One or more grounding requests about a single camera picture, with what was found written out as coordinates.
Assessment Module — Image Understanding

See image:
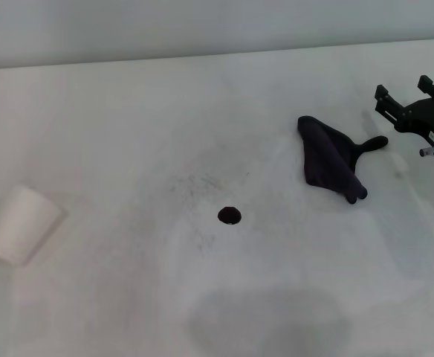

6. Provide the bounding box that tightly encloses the purple rag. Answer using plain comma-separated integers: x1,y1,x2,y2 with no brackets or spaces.
297,115,389,205

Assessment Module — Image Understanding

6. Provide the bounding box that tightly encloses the white paper cup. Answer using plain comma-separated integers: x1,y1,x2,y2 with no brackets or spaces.
0,184,64,267

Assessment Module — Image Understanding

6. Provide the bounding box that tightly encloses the black water stain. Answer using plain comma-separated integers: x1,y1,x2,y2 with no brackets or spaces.
217,206,242,226

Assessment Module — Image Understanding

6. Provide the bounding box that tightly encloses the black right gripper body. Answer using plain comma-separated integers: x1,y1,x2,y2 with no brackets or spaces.
394,83,434,158

